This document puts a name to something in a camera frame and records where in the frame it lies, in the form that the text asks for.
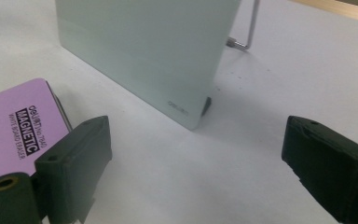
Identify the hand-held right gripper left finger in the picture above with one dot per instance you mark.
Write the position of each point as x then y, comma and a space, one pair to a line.
71, 168

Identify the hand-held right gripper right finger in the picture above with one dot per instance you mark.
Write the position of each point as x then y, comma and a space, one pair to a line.
332, 165

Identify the white glass board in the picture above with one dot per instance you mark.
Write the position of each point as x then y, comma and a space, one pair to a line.
143, 53

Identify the purple whiteboard eraser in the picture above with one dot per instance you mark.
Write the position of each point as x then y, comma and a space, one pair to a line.
9, 124

